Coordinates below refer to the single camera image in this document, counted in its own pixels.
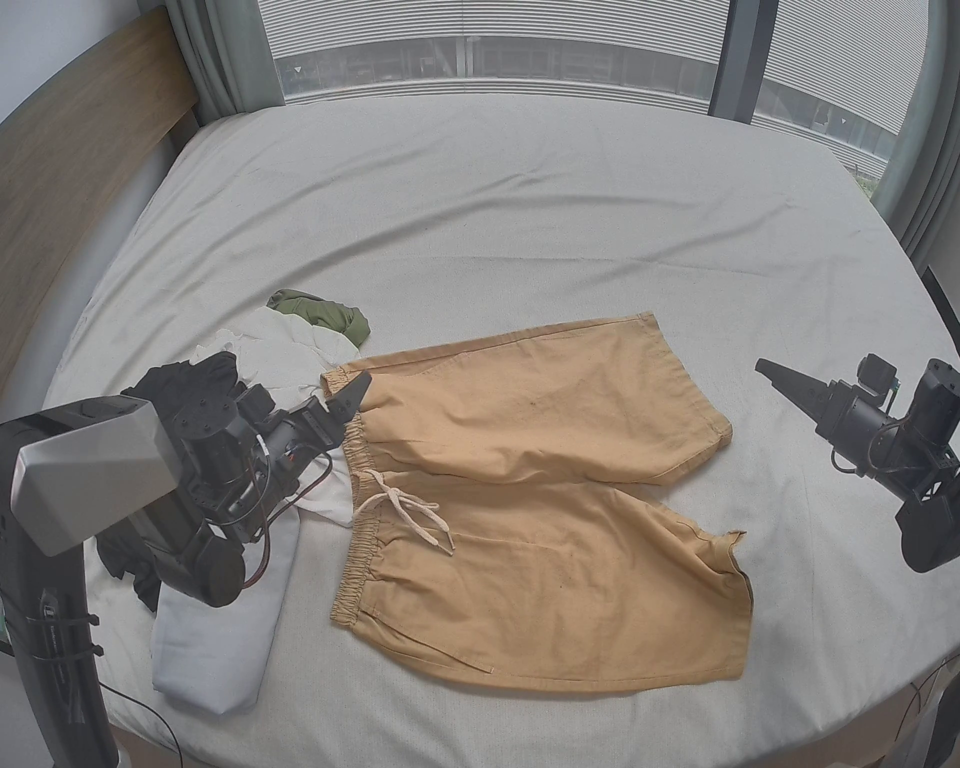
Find pale grey garment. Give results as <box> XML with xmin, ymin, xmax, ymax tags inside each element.
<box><xmin>150</xmin><ymin>516</ymin><xmax>303</xmax><ymax>715</ymax></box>

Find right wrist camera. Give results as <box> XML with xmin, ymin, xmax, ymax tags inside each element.
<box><xmin>857</xmin><ymin>354</ymin><xmax>902</xmax><ymax>399</ymax></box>

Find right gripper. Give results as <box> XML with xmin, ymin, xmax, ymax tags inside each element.
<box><xmin>814</xmin><ymin>380</ymin><xmax>899</xmax><ymax>471</ymax></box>

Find green garment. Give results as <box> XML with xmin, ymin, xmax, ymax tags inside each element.
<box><xmin>267</xmin><ymin>288</ymin><xmax>371</xmax><ymax>350</ymax></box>

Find window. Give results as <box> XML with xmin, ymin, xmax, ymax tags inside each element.
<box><xmin>255</xmin><ymin>0</ymin><xmax>931</xmax><ymax>174</ymax></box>

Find black cable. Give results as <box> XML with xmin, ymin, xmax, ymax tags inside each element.
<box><xmin>97</xmin><ymin>660</ymin><xmax>185</xmax><ymax>768</ymax></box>

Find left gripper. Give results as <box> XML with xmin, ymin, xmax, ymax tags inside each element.
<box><xmin>277</xmin><ymin>372</ymin><xmax>375</xmax><ymax>464</ymax></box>

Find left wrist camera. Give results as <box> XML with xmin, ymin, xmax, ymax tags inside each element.
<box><xmin>238</xmin><ymin>384</ymin><xmax>277</xmax><ymax>423</ymax></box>

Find blue-green curtain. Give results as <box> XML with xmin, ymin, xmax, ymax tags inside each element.
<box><xmin>163</xmin><ymin>0</ymin><xmax>288</xmax><ymax>125</ymax></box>
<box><xmin>870</xmin><ymin>0</ymin><xmax>960</xmax><ymax>260</ymax></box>

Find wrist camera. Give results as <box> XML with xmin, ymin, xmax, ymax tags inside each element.
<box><xmin>857</xmin><ymin>354</ymin><xmax>902</xmax><ymax>399</ymax></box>
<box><xmin>238</xmin><ymin>384</ymin><xmax>277</xmax><ymax>423</ymax></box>

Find white garment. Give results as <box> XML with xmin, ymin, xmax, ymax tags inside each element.
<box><xmin>191</xmin><ymin>306</ymin><xmax>363</xmax><ymax>528</ymax></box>

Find bed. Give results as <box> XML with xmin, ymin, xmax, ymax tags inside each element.
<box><xmin>0</xmin><ymin>6</ymin><xmax>960</xmax><ymax>768</ymax></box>

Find tan shorts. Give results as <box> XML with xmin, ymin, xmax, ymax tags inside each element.
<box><xmin>321</xmin><ymin>311</ymin><xmax>753</xmax><ymax>687</ymax></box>

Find black garment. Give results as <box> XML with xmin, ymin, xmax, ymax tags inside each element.
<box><xmin>96</xmin><ymin>351</ymin><xmax>252</xmax><ymax>612</ymax></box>

